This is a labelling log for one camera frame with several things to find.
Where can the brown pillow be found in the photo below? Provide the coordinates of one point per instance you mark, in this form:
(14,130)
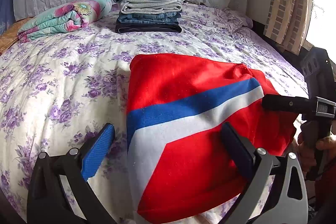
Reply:
(10,37)

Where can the folded floral teal blanket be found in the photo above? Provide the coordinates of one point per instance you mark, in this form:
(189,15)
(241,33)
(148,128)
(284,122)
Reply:
(64,18)

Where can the beige checkered curtain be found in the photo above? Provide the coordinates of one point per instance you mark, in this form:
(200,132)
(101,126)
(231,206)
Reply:
(287,23)

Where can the folded blue jeans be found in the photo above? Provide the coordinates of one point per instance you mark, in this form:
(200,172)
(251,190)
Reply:
(163,18)

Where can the folded black pants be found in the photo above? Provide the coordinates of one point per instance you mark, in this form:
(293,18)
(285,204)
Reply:
(125,28)

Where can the red track pants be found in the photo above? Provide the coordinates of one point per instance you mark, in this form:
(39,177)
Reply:
(178,166)

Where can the purple floral bed quilt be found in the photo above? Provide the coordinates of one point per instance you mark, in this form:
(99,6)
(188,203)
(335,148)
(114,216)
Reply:
(59,90)

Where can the folded grey pants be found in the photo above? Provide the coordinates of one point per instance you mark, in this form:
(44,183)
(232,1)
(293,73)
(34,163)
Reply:
(152,7)

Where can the blue patterned hanging cloth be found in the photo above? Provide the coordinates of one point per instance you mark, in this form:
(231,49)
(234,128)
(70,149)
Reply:
(7,17)

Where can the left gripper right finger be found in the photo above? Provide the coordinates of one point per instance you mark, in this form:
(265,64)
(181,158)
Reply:
(287,199)

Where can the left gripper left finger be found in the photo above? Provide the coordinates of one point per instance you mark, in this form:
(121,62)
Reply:
(47,201)

